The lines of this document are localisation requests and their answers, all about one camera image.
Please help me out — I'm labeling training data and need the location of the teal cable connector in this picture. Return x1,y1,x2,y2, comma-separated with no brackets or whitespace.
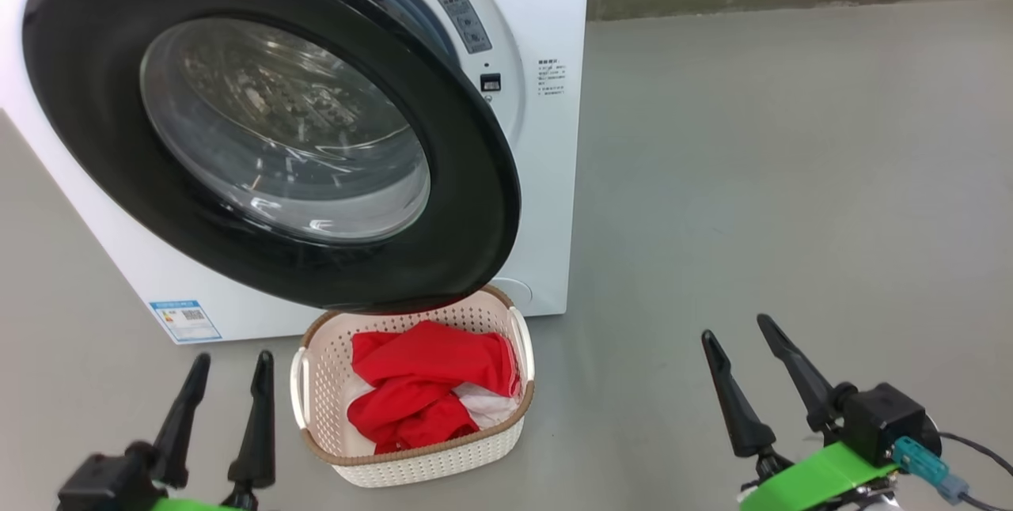
893,437,970,505

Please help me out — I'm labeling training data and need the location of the cream perforated basket brown rim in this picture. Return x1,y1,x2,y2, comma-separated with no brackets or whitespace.
290,286,536,489

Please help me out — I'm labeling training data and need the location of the blue energy label sticker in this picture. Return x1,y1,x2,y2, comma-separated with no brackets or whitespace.
150,301,222,344

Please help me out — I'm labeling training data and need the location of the round white filter cover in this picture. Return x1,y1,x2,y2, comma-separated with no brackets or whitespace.
491,278,533,311

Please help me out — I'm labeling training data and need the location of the washing machine door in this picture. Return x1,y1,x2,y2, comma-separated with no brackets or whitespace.
22,0,522,315

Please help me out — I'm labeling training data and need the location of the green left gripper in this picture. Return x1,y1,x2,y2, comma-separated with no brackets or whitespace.
150,350,275,511

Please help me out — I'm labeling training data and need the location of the grey warning sticker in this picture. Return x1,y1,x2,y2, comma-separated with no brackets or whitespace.
432,0,492,55

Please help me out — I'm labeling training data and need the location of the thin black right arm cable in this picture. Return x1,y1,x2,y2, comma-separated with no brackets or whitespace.
938,432,1013,511

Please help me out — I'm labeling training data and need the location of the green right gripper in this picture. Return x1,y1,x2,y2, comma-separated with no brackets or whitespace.
701,314,899,511

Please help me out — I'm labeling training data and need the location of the white front-load washing machine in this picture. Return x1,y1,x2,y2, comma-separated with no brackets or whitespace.
0,0,590,345

